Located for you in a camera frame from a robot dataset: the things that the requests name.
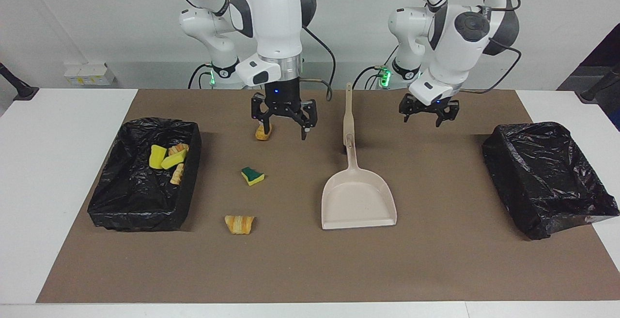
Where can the beige hand brush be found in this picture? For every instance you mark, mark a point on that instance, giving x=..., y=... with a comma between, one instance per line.
x=348, y=110

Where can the white power strip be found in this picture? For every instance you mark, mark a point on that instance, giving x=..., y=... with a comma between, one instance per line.
x=89, y=74

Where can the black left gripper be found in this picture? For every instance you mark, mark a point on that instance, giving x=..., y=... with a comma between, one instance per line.
x=428, y=107

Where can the flat striped pastry piece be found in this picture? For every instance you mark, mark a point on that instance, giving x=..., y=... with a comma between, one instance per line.
x=239, y=224

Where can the yellow corn cob piece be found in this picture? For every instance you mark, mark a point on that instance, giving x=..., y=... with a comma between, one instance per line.
x=259, y=134

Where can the beige plastic dustpan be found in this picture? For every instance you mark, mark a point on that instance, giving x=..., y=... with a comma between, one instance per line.
x=358, y=202

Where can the brown table mat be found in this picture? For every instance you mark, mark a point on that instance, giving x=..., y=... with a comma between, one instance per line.
x=290, y=269

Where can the black angled stand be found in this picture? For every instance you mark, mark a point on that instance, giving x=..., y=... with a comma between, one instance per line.
x=22, y=90
x=598, y=90

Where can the curled orange croissant piece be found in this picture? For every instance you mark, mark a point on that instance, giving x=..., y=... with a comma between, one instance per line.
x=179, y=149

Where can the pale flaky bread chunk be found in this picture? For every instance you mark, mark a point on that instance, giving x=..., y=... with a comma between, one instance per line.
x=177, y=174

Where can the green topped yellow sponge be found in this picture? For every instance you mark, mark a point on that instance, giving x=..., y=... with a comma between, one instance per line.
x=157, y=157

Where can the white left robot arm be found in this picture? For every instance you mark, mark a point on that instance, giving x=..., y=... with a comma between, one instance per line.
x=460, y=42

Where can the black bag-lined bin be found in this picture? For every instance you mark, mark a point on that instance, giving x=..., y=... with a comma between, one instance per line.
x=126, y=197
x=542, y=177

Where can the green yellow sponge wedge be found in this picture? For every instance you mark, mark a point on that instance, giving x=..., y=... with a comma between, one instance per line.
x=253, y=176

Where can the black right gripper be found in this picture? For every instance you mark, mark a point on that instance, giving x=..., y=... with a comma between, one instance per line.
x=283, y=98

